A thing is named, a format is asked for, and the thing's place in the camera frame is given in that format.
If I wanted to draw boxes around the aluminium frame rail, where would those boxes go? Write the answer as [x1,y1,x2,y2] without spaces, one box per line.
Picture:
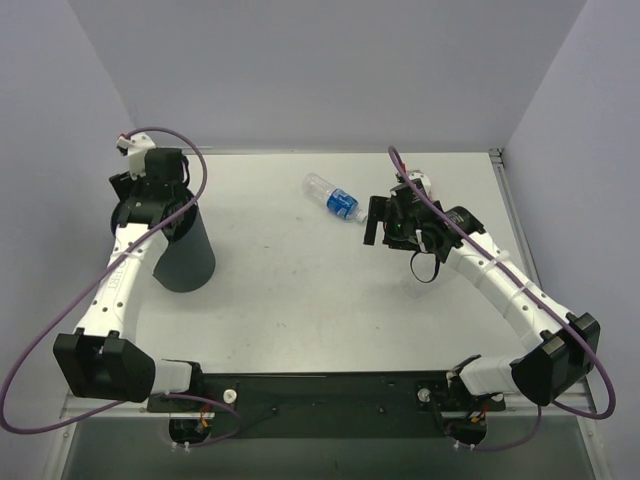
[62,396,148,419]

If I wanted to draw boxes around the blue label water bottle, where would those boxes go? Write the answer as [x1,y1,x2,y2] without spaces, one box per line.
[302,173,367,223]

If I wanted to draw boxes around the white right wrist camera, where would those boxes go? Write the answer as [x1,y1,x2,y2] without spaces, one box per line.
[392,170,432,197]

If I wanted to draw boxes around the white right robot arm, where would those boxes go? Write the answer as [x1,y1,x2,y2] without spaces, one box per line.
[364,184,601,406]

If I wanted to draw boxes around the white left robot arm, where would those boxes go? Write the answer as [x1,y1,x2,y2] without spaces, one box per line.
[53,147,216,412]

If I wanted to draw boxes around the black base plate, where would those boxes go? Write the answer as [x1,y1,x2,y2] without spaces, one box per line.
[147,371,506,439]

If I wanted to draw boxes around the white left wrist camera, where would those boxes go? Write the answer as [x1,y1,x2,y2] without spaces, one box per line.
[116,132,156,178]

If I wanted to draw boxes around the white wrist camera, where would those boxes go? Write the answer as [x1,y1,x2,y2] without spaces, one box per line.
[116,132,156,178]
[392,170,432,197]

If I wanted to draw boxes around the dark round garbage bin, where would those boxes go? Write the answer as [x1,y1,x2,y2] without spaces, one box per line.
[100,193,216,293]

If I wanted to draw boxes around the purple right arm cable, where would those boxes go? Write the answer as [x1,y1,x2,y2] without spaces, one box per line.
[388,145,615,452]

